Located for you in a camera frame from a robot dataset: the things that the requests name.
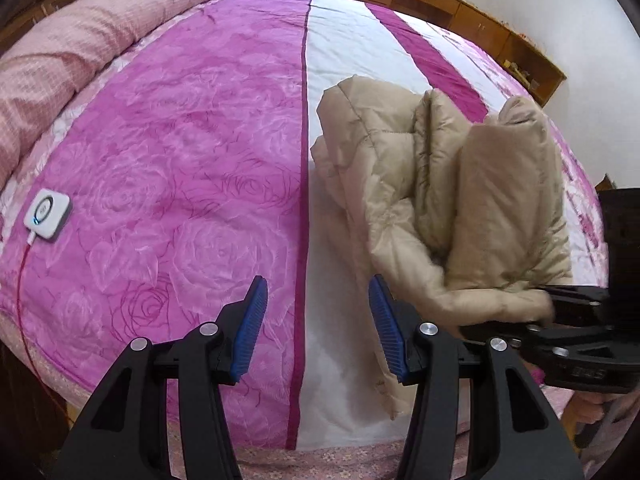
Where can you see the beige puffer jacket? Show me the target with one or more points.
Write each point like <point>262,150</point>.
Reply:
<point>490,200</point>

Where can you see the pink floral bedspread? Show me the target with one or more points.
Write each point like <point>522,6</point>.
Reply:
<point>175,160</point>

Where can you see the person's right hand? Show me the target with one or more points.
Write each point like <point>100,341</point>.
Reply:
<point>582,407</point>

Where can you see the rolled pink checked quilt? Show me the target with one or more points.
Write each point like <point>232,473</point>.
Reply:
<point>75,50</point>

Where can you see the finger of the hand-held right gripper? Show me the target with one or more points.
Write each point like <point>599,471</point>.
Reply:
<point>500,331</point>
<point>575,300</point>

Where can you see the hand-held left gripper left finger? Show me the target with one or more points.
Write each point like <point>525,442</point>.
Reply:
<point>247,340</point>

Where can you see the white square controller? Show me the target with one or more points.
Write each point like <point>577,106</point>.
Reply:
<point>47,215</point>

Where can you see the wooden chair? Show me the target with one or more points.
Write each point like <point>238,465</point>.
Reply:
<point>606,185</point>

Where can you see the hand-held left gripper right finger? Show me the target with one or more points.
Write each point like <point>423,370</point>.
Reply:
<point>387,332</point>

